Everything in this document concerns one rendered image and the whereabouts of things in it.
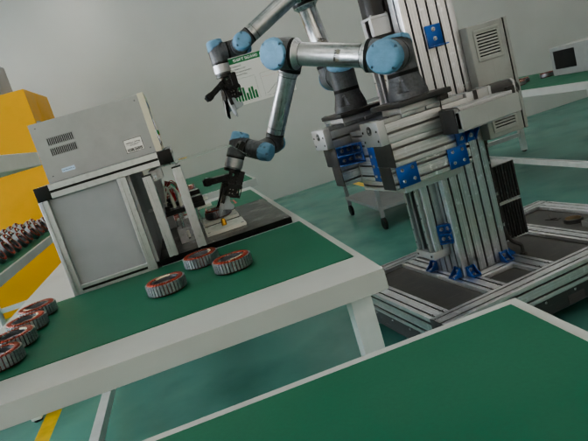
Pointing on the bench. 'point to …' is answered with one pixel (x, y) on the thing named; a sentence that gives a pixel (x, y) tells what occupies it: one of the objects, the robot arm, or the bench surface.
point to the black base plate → (259, 209)
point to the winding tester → (95, 137)
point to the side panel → (99, 235)
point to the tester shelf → (104, 175)
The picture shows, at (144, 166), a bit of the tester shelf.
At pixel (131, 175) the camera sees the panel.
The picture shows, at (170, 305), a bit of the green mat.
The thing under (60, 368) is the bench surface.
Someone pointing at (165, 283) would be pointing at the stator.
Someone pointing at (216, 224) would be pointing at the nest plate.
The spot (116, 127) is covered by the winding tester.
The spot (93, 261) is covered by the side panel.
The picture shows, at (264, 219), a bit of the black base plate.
